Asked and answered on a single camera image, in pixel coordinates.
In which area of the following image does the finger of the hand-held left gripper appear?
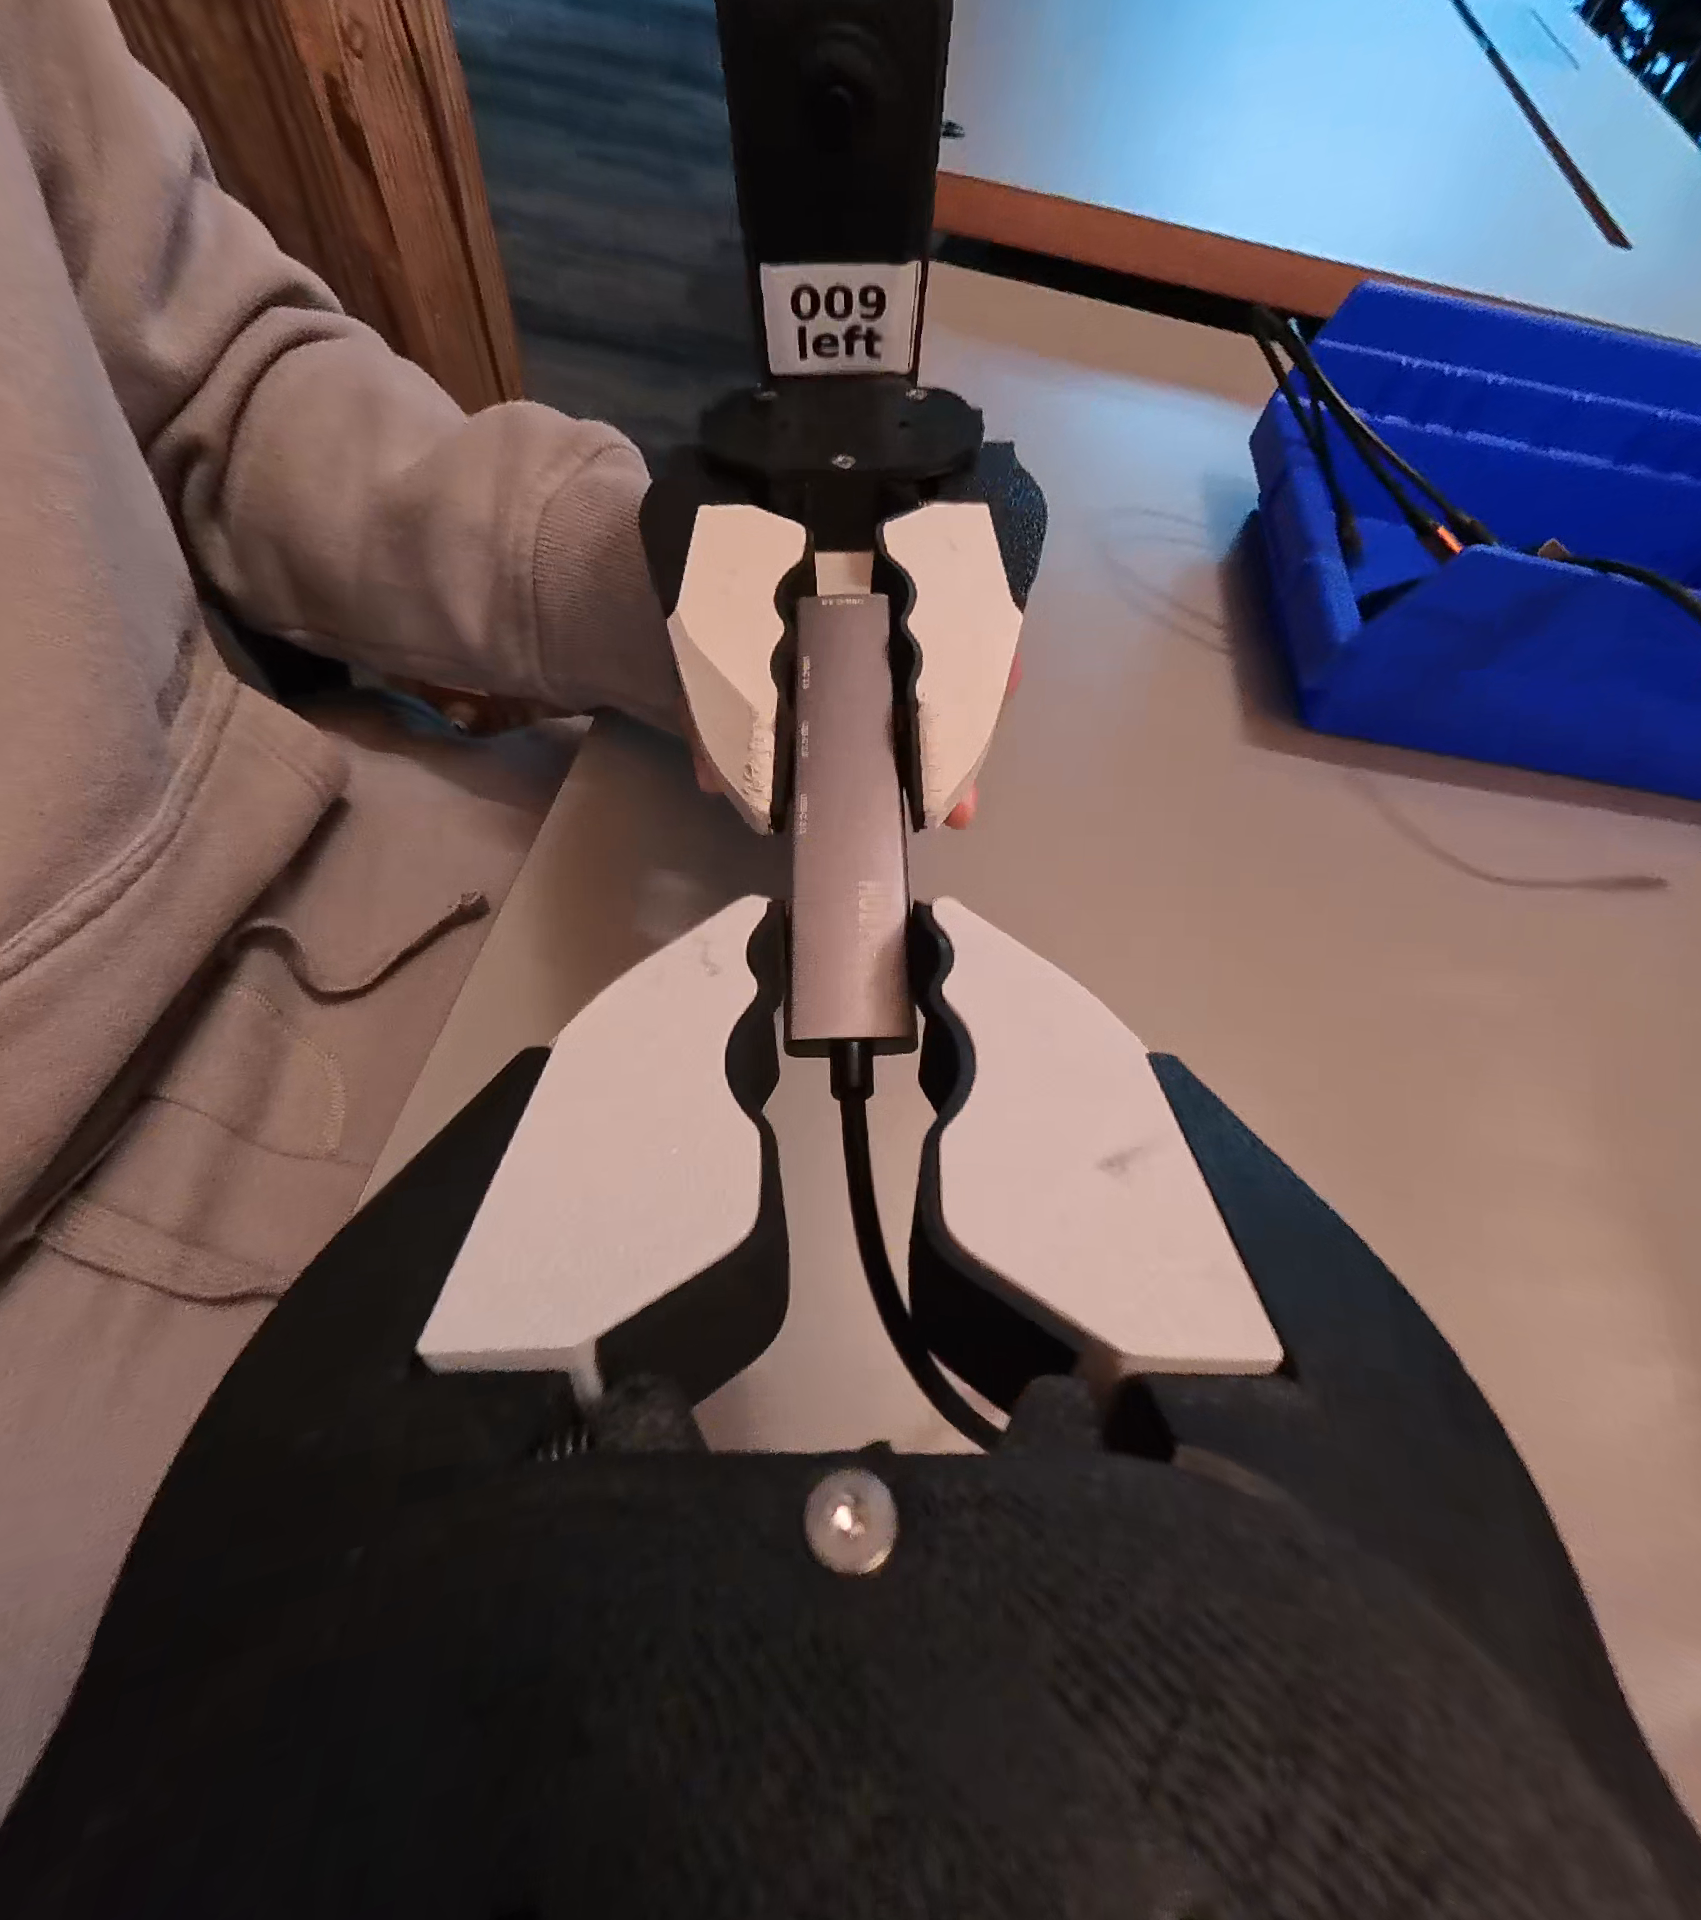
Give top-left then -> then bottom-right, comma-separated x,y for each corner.
666,505 -> 812,838
883,505 -> 1027,835

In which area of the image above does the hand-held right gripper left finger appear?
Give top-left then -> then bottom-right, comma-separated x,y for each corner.
414,895 -> 793,1421

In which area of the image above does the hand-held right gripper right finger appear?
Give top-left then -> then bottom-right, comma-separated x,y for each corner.
915,895 -> 1291,1421

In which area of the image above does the black hub tail cable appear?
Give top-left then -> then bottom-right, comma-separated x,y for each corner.
827,1042 -> 1016,1455

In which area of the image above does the grey USB hub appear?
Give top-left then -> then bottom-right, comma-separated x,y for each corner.
784,588 -> 923,1056

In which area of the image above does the blue plastic bin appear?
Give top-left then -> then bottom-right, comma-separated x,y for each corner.
1248,276 -> 1701,823

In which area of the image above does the grey desk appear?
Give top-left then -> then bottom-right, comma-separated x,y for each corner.
362,262 -> 1701,1920

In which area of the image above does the person's left hand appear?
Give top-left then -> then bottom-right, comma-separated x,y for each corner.
683,743 -> 982,838

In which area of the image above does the wood-edged grey table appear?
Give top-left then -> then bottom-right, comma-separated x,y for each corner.
932,0 -> 1701,371

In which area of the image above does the person in grey hoodie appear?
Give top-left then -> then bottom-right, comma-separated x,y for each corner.
0,0 -> 643,1855

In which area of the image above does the wooden post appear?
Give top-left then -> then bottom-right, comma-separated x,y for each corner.
113,0 -> 524,415

